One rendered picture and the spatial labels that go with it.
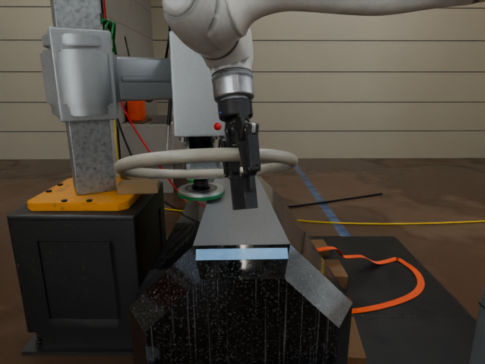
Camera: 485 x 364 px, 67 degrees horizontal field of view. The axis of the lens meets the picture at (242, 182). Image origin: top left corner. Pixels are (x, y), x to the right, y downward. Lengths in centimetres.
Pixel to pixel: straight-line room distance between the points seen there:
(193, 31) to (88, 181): 143
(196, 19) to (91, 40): 127
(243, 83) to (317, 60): 581
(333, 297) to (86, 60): 143
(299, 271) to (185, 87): 84
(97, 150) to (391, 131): 578
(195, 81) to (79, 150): 72
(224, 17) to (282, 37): 585
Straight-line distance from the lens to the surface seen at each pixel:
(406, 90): 706
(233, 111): 77
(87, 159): 196
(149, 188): 190
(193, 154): 76
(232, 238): 128
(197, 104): 154
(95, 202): 185
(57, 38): 189
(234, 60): 79
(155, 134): 433
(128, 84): 200
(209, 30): 67
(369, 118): 686
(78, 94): 185
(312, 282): 129
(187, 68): 154
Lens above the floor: 133
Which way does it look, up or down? 15 degrees down
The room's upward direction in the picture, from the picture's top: straight up
